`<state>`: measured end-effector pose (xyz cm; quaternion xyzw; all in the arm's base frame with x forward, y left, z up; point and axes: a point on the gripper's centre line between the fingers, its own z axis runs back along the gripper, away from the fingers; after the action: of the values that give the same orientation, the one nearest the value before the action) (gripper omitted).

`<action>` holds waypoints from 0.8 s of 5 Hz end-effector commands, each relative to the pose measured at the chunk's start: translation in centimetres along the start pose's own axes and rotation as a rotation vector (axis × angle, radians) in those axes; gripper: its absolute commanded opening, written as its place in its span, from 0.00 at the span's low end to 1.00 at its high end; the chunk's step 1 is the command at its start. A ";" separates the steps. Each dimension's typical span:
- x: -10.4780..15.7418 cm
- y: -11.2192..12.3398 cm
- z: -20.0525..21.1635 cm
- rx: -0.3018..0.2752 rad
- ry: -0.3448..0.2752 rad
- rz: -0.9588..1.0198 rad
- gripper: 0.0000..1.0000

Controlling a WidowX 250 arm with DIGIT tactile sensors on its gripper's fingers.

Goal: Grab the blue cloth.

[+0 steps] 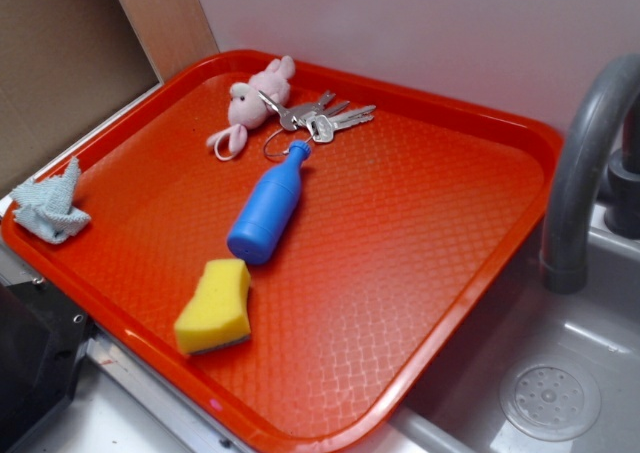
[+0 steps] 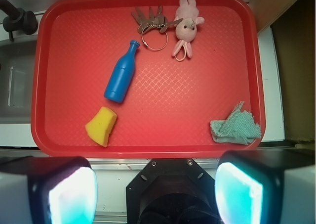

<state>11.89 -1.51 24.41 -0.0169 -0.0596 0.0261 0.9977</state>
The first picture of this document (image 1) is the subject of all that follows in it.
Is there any dark faucet knob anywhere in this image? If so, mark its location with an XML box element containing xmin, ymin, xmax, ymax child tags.
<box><xmin>604</xmin><ymin>98</ymin><xmax>639</xmax><ymax>240</ymax></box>

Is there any grey sink faucet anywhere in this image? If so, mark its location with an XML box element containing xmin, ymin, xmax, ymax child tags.
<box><xmin>540</xmin><ymin>53</ymin><xmax>639</xmax><ymax>294</ymax></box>

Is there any light blue knitted cloth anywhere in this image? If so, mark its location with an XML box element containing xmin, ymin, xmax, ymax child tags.
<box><xmin>10</xmin><ymin>157</ymin><xmax>91</xmax><ymax>245</ymax></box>

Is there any wooden board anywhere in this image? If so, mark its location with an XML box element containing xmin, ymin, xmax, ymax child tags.
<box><xmin>119</xmin><ymin>0</ymin><xmax>219</xmax><ymax>82</ymax></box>

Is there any brown cardboard panel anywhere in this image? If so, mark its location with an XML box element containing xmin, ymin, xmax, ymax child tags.
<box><xmin>1</xmin><ymin>0</ymin><xmax>158</xmax><ymax>194</ymax></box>

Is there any sink drain strainer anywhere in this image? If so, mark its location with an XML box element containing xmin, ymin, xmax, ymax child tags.
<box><xmin>499</xmin><ymin>355</ymin><xmax>602</xmax><ymax>442</ymax></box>

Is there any blue plastic bottle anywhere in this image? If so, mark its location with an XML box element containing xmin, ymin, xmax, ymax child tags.
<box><xmin>227</xmin><ymin>140</ymin><xmax>311</xmax><ymax>265</ymax></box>

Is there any orange plastic tray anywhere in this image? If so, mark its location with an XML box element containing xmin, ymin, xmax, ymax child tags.
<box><xmin>2</xmin><ymin>51</ymin><xmax>562</xmax><ymax>452</ymax></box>

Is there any pink plush bunny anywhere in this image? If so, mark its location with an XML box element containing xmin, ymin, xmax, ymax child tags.
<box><xmin>206</xmin><ymin>55</ymin><xmax>296</xmax><ymax>161</ymax></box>

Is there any silver key bunch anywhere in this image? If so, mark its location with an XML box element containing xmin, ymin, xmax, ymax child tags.
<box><xmin>258</xmin><ymin>90</ymin><xmax>376</xmax><ymax>160</ymax></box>

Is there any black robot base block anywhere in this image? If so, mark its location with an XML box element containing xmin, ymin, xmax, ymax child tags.
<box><xmin>1</xmin><ymin>282</ymin><xmax>93</xmax><ymax>452</ymax></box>

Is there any yellow sponge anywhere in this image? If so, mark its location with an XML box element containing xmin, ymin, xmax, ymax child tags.
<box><xmin>174</xmin><ymin>259</ymin><xmax>251</xmax><ymax>355</ymax></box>

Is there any grey toy sink basin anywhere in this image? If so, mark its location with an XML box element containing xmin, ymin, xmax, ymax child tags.
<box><xmin>391</xmin><ymin>207</ymin><xmax>639</xmax><ymax>452</ymax></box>

